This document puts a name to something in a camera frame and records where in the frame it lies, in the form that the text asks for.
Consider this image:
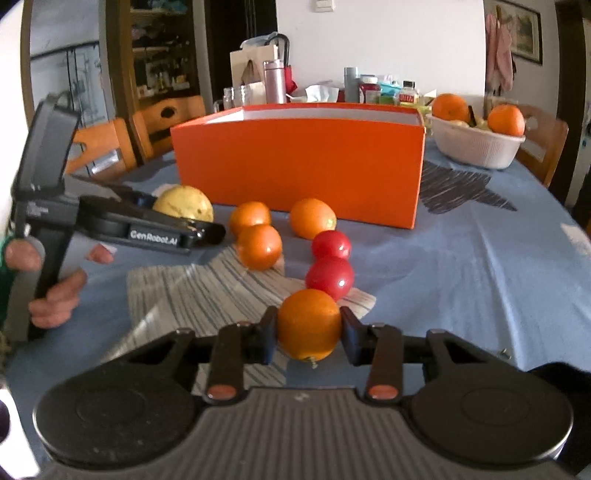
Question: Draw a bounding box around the clear glass mug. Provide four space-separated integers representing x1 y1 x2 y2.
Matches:
213 85 252 113

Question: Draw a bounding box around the red tomato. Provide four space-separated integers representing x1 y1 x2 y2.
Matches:
311 230 352 260
304 257 355 301

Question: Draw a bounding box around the wooden chair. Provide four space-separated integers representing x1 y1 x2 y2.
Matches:
131 95 206 163
65 118 138 181
516 105 569 188

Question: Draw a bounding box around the right side wooden chair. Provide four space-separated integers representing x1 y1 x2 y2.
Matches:
516 105 569 188

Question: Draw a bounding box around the person left hand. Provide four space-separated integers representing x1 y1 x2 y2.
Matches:
3 238 115 330

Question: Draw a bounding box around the grey tall bottle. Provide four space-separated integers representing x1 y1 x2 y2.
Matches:
344 67 360 103

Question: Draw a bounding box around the red label jar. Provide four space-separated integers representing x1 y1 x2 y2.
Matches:
359 75 381 104

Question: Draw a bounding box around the near wooden chair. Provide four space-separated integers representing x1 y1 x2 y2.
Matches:
65 118 138 181

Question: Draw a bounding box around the framed wall picture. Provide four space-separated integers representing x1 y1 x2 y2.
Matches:
487 0 543 65

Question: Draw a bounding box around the orange cardboard box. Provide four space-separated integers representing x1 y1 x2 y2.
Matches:
171 103 426 229

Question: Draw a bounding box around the dark wooden cabinet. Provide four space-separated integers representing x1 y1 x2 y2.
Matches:
104 0 209 121

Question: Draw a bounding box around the blue shark print tablecloth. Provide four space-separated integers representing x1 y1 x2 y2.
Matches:
6 141 590 463

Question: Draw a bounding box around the large orange front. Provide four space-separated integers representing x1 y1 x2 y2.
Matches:
276 289 342 363

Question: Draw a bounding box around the red tomato back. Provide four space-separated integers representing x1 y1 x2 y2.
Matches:
311 230 352 260

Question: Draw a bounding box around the pink hanging cloth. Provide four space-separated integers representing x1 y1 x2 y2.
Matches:
485 14 515 96

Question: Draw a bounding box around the white fruit bowl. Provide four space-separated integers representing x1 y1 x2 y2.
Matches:
428 114 526 170

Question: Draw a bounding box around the pink steel thermos bottle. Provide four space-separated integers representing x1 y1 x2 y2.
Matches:
263 59 287 104

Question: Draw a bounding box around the tissue pack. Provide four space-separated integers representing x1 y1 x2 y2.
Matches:
287 84 341 103

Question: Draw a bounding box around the far wooden chair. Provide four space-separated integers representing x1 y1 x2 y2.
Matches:
131 95 206 163

